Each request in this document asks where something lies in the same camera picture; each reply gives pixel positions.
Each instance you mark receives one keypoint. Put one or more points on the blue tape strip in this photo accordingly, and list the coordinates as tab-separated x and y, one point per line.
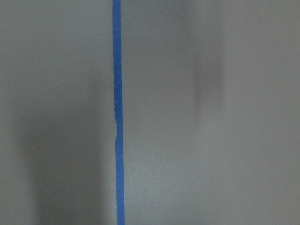
118	111

